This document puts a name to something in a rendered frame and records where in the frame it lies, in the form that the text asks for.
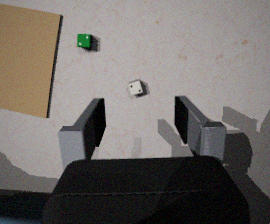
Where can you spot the tan flat mat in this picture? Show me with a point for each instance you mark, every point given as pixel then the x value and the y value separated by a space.
pixel 28 42

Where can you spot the white die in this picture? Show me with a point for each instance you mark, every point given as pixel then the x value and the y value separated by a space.
pixel 135 87

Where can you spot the green die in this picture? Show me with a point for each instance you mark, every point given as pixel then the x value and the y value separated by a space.
pixel 84 40

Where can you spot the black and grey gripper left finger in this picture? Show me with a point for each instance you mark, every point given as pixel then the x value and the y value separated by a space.
pixel 78 142

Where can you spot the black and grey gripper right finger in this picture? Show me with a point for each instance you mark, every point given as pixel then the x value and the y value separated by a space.
pixel 204 138

